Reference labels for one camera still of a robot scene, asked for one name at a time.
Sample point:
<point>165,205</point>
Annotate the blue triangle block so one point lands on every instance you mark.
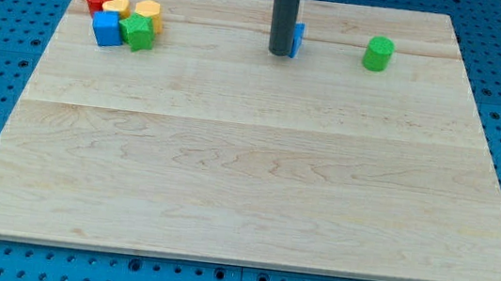
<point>297,39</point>

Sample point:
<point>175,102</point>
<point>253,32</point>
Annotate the light wooden board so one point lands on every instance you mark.
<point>209,148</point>

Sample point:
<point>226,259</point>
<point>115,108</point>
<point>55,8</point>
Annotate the green cylinder block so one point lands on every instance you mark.
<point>378,53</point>

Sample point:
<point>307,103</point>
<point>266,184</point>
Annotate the green star block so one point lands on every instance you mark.
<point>137,31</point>

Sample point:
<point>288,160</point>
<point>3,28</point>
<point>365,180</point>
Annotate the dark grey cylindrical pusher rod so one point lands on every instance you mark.
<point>282,29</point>

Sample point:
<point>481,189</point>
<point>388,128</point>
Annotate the yellow hexagon block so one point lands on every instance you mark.
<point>151,9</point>

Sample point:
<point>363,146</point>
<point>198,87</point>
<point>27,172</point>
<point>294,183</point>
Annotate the blue cube block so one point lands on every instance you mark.
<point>106,28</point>

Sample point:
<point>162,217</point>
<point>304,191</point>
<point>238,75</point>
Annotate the yellow heart block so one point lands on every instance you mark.
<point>121,7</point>

